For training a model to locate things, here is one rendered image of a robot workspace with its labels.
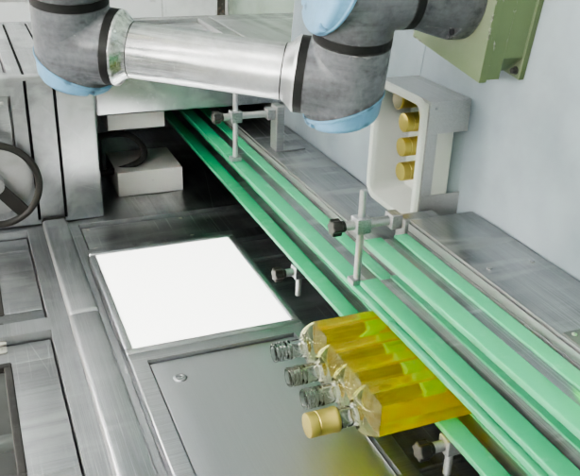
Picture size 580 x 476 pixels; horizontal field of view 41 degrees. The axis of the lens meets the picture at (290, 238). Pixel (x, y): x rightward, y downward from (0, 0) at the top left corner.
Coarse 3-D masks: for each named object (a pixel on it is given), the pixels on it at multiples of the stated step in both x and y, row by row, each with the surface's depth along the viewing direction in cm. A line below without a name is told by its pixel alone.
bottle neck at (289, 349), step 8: (272, 344) 118; (280, 344) 117; (288, 344) 118; (296, 344) 118; (304, 344) 118; (272, 352) 119; (280, 352) 117; (288, 352) 117; (296, 352) 117; (304, 352) 118; (280, 360) 117
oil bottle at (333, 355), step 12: (372, 336) 118; (384, 336) 119; (396, 336) 119; (324, 348) 115; (336, 348) 115; (348, 348) 115; (360, 348) 115; (372, 348) 115; (384, 348) 116; (396, 348) 116; (408, 348) 116; (324, 360) 113; (336, 360) 113; (348, 360) 113; (324, 372) 113
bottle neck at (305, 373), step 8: (288, 368) 112; (296, 368) 113; (304, 368) 113; (312, 368) 113; (288, 376) 114; (296, 376) 112; (304, 376) 112; (312, 376) 113; (320, 376) 113; (288, 384) 113; (296, 384) 112
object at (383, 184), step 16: (384, 96) 140; (416, 96) 127; (384, 112) 141; (400, 112) 142; (384, 128) 143; (400, 128) 144; (384, 144) 144; (368, 160) 145; (384, 160) 145; (400, 160) 146; (416, 160) 129; (368, 176) 146; (384, 176) 147; (416, 176) 130; (368, 192) 147; (384, 192) 145; (400, 192) 145; (416, 192) 131; (400, 208) 139; (416, 208) 133
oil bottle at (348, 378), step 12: (360, 360) 112; (372, 360) 112; (384, 360) 112; (396, 360) 113; (408, 360) 113; (420, 360) 113; (336, 372) 110; (348, 372) 110; (360, 372) 110; (372, 372) 110; (384, 372) 110; (396, 372) 110; (408, 372) 110; (336, 384) 109; (348, 384) 108; (360, 384) 108; (348, 396) 108
